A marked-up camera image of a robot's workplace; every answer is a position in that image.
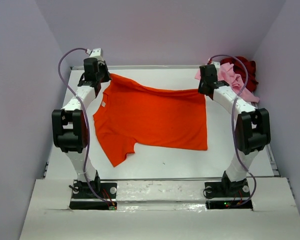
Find pink t shirt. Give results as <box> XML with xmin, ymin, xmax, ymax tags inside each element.
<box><xmin>194</xmin><ymin>62</ymin><xmax>261</xmax><ymax>104</ymax></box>

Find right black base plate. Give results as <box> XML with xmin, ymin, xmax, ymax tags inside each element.
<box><xmin>202</xmin><ymin>180</ymin><xmax>253</xmax><ymax>210</ymax></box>

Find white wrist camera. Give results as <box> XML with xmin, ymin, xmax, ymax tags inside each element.
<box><xmin>207</xmin><ymin>57</ymin><xmax>221</xmax><ymax>69</ymax></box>
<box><xmin>85</xmin><ymin>48</ymin><xmax>103</xmax><ymax>60</ymax></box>

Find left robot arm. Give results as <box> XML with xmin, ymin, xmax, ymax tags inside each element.
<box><xmin>51</xmin><ymin>55</ymin><xmax>111</xmax><ymax>202</ymax></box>

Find orange t shirt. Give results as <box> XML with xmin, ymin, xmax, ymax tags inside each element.
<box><xmin>93</xmin><ymin>73</ymin><xmax>208</xmax><ymax>167</ymax></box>

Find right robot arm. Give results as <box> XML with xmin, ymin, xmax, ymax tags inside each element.
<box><xmin>198</xmin><ymin>64</ymin><xmax>271</xmax><ymax>200</ymax></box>

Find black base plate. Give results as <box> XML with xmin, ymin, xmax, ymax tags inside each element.
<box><xmin>202</xmin><ymin>180</ymin><xmax>253</xmax><ymax>210</ymax></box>
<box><xmin>68</xmin><ymin>180</ymin><xmax>118</xmax><ymax>211</ymax></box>

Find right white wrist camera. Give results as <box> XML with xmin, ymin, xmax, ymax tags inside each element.
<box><xmin>207</xmin><ymin>57</ymin><xmax>221</xmax><ymax>69</ymax></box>

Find dark red t shirt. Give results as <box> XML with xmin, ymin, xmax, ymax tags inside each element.
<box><xmin>220</xmin><ymin>56</ymin><xmax>259</xmax><ymax>93</ymax></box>

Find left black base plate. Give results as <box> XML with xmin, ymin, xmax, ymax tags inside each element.
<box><xmin>68</xmin><ymin>180</ymin><xmax>118</xmax><ymax>211</ymax></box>

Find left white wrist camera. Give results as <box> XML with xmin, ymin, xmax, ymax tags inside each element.
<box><xmin>85</xmin><ymin>48</ymin><xmax>103</xmax><ymax>60</ymax></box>

